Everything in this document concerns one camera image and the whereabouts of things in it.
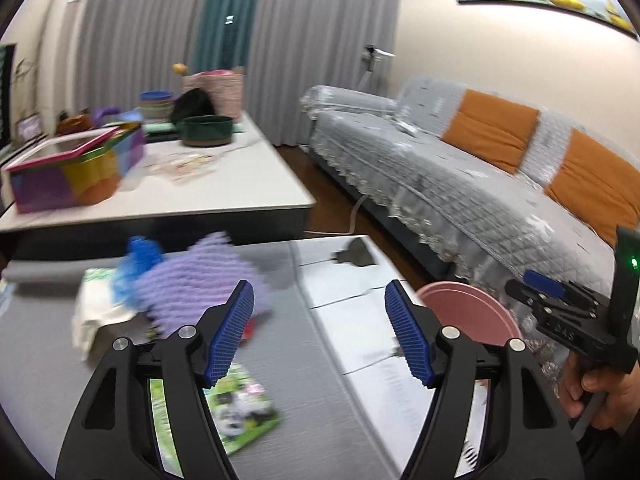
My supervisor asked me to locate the red plastic bag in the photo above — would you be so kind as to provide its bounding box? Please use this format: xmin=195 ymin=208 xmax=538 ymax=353
xmin=240 ymin=318 xmax=256 ymax=346

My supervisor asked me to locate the purple foam fruit net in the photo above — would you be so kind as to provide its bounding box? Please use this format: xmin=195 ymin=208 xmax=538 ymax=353
xmin=134 ymin=232 xmax=270 ymax=337

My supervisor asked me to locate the green snack packet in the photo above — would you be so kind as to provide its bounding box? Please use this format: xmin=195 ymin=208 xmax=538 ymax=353
xmin=149 ymin=362 xmax=280 ymax=478

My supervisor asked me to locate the blue plastic bag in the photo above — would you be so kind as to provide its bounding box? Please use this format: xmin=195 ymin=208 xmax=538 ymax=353
xmin=111 ymin=236 xmax=164 ymax=311

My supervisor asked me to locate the white wet wipes pack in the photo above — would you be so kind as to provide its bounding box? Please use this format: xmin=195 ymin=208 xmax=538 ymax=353
xmin=72 ymin=268 xmax=137 ymax=361

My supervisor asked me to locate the pink trash bin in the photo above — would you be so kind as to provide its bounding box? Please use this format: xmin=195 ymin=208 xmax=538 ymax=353
xmin=416 ymin=282 xmax=522 ymax=347

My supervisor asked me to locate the person's right hand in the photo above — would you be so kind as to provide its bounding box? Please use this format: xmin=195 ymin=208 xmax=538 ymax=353
xmin=556 ymin=351 xmax=640 ymax=432

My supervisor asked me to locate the grey quilted sofa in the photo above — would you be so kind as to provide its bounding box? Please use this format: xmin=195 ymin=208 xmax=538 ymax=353
xmin=299 ymin=75 xmax=640 ymax=361

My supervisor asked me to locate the white printed table cloth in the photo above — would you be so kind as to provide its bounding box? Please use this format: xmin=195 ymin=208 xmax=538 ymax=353
xmin=292 ymin=236 xmax=435 ymax=479

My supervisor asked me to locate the orange cushion near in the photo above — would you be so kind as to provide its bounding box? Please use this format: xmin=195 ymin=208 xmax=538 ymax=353
xmin=544 ymin=129 xmax=640 ymax=247

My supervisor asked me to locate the orange cushion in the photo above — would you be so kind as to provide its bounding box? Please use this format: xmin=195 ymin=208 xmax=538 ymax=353
xmin=544 ymin=129 xmax=640 ymax=247
xmin=442 ymin=89 xmax=540 ymax=174

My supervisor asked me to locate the white coffee table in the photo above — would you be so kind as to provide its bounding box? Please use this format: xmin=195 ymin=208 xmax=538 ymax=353
xmin=1 ymin=115 xmax=316 ymax=261

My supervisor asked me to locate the orange cushion far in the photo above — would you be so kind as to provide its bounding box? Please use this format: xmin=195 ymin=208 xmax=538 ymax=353
xmin=442 ymin=89 xmax=540 ymax=174

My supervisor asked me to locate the clear plastic bag on table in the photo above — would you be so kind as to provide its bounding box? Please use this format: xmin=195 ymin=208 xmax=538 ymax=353
xmin=144 ymin=152 xmax=217 ymax=182

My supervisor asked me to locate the dark green round basket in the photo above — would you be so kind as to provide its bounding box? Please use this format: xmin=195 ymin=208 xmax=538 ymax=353
xmin=179 ymin=115 xmax=234 ymax=148

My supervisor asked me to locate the colourful storage box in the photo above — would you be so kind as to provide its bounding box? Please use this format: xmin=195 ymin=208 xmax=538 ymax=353
xmin=6 ymin=122 xmax=145 ymax=214

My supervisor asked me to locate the stack of coloured bowls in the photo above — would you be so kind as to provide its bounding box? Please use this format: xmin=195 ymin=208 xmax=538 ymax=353
xmin=139 ymin=90 xmax=174 ymax=122

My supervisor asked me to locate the pink lace basket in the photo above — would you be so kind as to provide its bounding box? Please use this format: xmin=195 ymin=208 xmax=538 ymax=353
xmin=182 ymin=67 xmax=244 ymax=122

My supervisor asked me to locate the teal curtain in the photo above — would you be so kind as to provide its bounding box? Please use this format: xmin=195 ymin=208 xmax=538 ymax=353
xmin=190 ymin=0 xmax=257 ymax=73

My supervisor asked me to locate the grey curtain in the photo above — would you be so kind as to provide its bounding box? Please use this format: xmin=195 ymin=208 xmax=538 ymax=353
xmin=68 ymin=0 xmax=399 ymax=145

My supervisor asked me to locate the white charging cable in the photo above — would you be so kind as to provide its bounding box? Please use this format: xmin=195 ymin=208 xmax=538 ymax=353
xmin=304 ymin=192 xmax=369 ymax=238

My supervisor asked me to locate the small photo frame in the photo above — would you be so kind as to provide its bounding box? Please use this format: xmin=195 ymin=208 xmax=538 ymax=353
xmin=15 ymin=113 xmax=44 ymax=143

